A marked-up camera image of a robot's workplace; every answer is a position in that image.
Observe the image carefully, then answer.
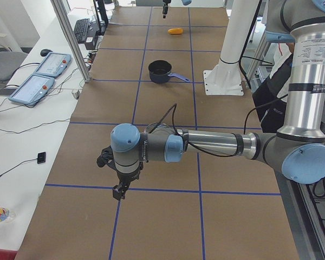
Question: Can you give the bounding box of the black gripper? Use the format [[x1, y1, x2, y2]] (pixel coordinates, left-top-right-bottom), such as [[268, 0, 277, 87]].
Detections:
[[112, 165, 143, 200]]

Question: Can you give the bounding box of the yellow corn cob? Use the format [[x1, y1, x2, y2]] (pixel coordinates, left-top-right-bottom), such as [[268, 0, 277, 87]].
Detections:
[[167, 28, 184, 35]]

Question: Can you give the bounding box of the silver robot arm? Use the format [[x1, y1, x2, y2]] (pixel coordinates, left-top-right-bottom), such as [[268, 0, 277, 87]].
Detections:
[[162, 0, 192, 19], [108, 1, 325, 200]]

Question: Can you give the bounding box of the dark blue saucepan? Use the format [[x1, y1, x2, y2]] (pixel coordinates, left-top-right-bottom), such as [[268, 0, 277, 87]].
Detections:
[[148, 60, 190, 83]]

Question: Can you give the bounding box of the small black device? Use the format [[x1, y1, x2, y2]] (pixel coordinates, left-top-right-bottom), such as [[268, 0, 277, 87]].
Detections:
[[37, 152, 47, 164]]

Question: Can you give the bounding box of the black keyboard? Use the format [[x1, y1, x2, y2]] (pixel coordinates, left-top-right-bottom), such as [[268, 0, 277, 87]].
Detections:
[[74, 18, 90, 43]]

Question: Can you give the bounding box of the red yellow drink bottle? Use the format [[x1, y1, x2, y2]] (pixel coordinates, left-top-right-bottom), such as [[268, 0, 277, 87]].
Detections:
[[0, 207, 16, 223]]

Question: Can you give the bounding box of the far blue teach pendant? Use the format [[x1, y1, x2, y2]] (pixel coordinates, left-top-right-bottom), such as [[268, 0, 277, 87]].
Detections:
[[34, 52, 72, 79]]

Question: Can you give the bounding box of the blue teach pendant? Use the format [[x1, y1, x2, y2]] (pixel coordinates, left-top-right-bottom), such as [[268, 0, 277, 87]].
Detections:
[[34, 52, 72, 79], [8, 74, 55, 106]]

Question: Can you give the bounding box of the black computer mouse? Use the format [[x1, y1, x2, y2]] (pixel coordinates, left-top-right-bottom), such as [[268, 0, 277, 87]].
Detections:
[[40, 49, 52, 57]]

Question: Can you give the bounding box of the near blue teach pendant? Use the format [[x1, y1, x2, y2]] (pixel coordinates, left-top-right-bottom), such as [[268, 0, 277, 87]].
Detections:
[[8, 74, 55, 106]]

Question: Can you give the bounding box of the person in grey jacket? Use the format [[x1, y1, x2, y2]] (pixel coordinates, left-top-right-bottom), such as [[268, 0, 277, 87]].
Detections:
[[252, 43, 295, 133]]

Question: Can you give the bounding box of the grey office chair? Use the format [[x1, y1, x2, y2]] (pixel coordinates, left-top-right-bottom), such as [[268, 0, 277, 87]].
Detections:
[[0, 33, 28, 89]]

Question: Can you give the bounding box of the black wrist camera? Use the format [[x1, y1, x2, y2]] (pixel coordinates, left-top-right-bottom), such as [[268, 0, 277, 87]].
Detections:
[[96, 146, 116, 170]]

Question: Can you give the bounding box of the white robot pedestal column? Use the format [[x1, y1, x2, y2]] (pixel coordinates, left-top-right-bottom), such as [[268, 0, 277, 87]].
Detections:
[[219, 0, 262, 64]]

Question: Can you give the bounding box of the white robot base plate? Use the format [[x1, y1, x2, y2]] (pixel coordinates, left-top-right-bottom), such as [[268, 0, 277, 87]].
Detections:
[[203, 62, 244, 96]]

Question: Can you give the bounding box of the aluminium frame post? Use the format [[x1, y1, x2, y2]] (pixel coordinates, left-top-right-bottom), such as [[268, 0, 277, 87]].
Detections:
[[51, 0, 90, 83]]

